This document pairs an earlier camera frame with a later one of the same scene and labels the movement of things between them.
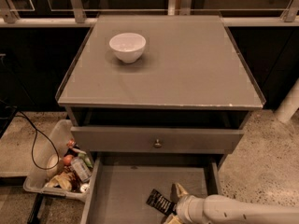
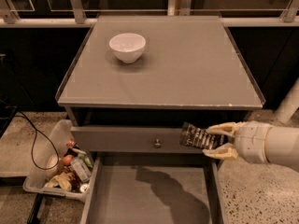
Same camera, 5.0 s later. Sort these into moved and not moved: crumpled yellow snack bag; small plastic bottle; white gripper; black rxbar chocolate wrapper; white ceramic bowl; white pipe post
Moved: black rxbar chocolate wrapper; white gripper
Not moved: white pipe post; small plastic bottle; crumpled yellow snack bag; white ceramic bowl
